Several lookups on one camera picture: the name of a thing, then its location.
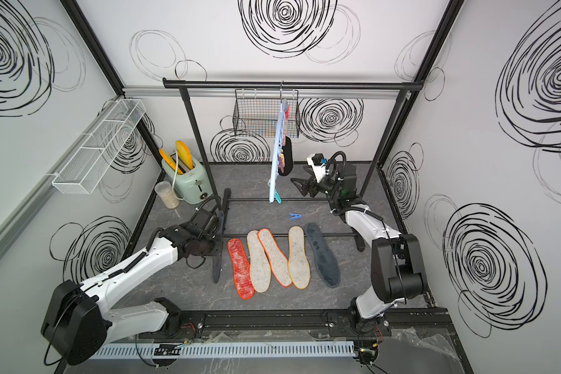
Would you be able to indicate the dark grey felt insole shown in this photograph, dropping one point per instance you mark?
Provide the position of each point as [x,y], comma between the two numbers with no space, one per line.
[326,263]
[217,262]

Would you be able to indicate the clear plastic cup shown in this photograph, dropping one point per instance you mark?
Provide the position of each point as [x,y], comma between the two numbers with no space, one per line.
[167,195]

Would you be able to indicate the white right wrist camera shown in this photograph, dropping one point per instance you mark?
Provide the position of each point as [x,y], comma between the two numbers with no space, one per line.
[318,163]

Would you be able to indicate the black corner frame post right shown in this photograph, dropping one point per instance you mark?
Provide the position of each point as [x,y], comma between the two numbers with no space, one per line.
[406,98]

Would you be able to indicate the red insole orange trim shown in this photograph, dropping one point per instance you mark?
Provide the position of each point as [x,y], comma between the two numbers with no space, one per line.
[241,269]

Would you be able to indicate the light blue arc hanger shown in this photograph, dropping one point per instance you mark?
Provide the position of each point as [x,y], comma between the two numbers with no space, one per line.
[278,140]

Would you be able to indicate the black corner frame post left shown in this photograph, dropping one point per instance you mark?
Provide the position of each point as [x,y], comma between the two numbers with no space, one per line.
[84,29]

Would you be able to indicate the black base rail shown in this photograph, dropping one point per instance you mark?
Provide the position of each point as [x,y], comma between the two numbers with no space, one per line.
[320,323]

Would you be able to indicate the white wire wall shelf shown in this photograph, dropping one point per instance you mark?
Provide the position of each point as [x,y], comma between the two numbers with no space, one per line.
[113,143]

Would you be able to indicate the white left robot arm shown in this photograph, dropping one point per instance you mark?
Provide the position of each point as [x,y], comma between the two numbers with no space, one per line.
[82,318]

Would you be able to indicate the white insole orange trim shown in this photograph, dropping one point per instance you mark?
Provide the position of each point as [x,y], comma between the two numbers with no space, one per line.
[260,269]
[277,259]

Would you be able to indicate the aluminium wall rail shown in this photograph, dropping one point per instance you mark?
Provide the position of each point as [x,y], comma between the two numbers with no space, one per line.
[161,92]

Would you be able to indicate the white insole yellow trim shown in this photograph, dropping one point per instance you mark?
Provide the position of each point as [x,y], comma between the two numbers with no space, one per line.
[298,265]

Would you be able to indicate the black wire wall basket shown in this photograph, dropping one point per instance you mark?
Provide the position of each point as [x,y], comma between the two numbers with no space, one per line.
[256,112]

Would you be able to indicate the mint green toaster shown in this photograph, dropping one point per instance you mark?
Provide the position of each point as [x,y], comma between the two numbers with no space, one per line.
[193,186]

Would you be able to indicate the grey slotted cable duct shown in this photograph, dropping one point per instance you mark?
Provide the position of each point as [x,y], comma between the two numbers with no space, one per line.
[283,349]

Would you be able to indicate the teal clothespin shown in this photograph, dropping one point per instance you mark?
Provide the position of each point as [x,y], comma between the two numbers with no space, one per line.
[277,197]

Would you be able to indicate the black felt insole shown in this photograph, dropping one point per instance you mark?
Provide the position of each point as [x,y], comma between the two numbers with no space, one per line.
[286,163]

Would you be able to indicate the black corner frame post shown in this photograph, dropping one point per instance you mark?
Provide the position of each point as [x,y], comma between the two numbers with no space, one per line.
[406,98]
[84,29]

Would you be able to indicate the blue clothespin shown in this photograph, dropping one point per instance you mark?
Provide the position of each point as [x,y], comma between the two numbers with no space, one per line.
[295,216]

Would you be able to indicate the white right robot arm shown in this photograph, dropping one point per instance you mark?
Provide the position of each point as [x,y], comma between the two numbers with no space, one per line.
[397,272]

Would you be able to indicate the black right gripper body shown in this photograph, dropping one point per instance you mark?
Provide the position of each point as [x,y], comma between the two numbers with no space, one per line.
[327,188]

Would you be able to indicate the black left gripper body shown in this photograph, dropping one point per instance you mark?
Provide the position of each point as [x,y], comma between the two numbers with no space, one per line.
[208,238]

